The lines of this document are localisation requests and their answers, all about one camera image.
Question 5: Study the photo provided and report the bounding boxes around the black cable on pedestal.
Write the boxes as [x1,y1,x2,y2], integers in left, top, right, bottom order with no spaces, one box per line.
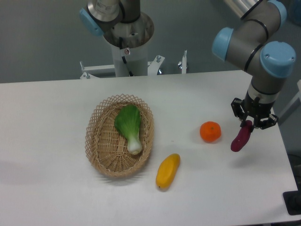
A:
[119,37,134,77]

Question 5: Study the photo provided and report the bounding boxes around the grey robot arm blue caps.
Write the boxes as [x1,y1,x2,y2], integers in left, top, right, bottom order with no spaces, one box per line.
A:
[212,0,296,129]

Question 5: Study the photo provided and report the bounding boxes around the woven wicker basket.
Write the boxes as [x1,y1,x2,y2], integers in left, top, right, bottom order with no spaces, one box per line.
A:
[85,94,154,178]

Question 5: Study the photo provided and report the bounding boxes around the green bok choy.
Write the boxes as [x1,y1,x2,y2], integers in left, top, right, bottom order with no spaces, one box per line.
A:
[114,105,142,155]

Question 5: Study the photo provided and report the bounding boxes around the purple sweet potato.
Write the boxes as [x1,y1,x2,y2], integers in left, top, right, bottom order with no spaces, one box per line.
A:
[230,120,253,152]

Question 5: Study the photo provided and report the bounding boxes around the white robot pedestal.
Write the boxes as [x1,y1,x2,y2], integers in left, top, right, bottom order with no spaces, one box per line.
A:
[111,45,148,77]

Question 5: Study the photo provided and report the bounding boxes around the white clamp post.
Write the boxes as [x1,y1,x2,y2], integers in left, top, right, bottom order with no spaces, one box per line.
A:
[178,50,188,74]

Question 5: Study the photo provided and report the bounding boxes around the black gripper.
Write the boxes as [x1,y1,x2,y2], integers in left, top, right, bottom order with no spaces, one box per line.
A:
[231,90,278,131]

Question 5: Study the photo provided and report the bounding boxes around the yellow mango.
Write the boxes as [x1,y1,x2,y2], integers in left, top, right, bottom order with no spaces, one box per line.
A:
[156,153,181,190]

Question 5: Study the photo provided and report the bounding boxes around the white metal frame bracket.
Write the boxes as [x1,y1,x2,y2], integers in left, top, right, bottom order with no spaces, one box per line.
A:
[79,55,165,79]

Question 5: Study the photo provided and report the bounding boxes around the black device at table edge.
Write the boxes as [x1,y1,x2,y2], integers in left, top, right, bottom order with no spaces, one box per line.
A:
[283,191,301,216]

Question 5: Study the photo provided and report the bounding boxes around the orange tangerine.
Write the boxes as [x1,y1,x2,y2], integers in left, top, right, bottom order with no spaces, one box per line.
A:
[199,121,222,143]

